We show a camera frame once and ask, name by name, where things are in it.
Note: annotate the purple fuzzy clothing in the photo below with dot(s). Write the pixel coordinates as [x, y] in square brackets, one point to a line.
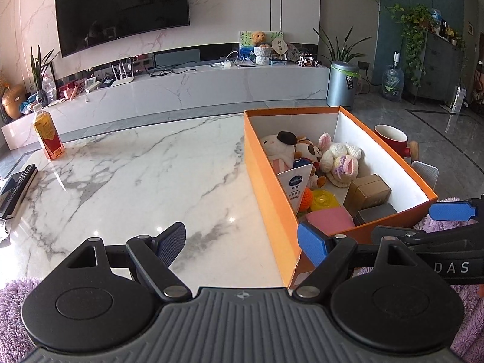
[19, 291]

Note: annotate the red mug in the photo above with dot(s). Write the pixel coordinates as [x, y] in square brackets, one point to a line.
[391, 141]

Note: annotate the round wooden sign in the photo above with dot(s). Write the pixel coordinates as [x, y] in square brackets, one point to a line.
[278, 46]

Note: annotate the brown teddy bear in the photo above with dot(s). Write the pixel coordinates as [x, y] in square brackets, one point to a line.
[258, 37]

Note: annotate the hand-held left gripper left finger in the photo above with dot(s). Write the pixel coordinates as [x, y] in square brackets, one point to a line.
[172, 245]

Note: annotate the black and white toy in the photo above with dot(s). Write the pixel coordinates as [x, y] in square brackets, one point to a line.
[307, 62]

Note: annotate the pink card box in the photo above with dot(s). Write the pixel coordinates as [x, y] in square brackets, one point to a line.
[331, 219]

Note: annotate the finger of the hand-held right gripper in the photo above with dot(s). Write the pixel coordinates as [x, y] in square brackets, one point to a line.
[452, 211]

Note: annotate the long leaf green plant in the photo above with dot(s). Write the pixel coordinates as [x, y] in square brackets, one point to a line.
[340, 47]

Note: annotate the white lotion tube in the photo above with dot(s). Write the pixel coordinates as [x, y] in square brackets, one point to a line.
[297, 189]

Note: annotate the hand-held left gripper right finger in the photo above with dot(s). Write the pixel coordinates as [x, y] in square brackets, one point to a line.
[312, 244]

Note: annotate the orange drink bottle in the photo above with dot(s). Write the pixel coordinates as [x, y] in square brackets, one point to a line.
[47, 132]

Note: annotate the marble television console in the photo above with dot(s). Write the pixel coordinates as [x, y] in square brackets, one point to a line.
[208, 87]

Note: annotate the tall leaf potted plant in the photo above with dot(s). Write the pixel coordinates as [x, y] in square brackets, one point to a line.
[39, 68]

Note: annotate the black television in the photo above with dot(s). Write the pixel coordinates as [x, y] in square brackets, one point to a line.
[121, 11]

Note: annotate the white chair back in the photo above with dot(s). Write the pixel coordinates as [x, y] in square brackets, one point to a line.
[425, 176]

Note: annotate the black remote control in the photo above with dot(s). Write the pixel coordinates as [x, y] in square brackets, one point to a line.
[20, 185]

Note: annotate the trailing potted vine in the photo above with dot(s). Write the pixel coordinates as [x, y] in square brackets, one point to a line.
[414, 30]

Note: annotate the wooden chair knob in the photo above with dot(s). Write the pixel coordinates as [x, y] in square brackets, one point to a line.
[413, 149]

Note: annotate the grey trash can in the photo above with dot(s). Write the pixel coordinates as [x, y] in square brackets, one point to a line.
[342, 87]

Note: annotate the white plush with black cap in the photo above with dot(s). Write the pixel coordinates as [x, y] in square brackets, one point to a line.
[278, 149]

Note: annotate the dark grey box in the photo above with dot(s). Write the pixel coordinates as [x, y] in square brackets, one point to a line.
[378, 213]

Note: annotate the green and blue painting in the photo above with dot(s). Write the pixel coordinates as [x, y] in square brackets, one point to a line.
[245, 45]

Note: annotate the yellow tape measure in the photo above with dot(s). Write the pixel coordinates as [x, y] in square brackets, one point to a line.
[325, 200]

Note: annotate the white router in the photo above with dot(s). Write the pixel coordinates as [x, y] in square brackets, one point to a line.
[124, 80]

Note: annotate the white knit pot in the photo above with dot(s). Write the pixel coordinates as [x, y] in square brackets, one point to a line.
[262, 56]

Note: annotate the white crochet bunny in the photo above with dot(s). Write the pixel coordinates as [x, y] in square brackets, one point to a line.
[340, 162]

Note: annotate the copper vase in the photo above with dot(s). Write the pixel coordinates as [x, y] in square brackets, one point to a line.
[13, 102]

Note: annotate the decorative plate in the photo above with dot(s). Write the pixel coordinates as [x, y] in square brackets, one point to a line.
[292, 53]

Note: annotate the orange cardboard box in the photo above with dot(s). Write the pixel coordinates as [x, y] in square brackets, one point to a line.
[264, 181]

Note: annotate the brown cardboard box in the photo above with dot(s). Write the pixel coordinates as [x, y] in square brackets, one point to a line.
[368, 193]

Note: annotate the white and blue box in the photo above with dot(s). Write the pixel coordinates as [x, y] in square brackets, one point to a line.
[5, 189]

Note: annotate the grey cabinet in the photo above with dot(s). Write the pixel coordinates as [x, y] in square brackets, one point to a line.
[442, 68]

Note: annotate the clear water jug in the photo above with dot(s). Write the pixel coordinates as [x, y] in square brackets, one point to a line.
[393, 81]

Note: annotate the orange crochet carrot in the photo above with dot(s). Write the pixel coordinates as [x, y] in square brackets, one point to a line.
[306, 198]

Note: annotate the brown dog plush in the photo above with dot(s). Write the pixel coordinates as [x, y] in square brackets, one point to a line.
[308, 153]

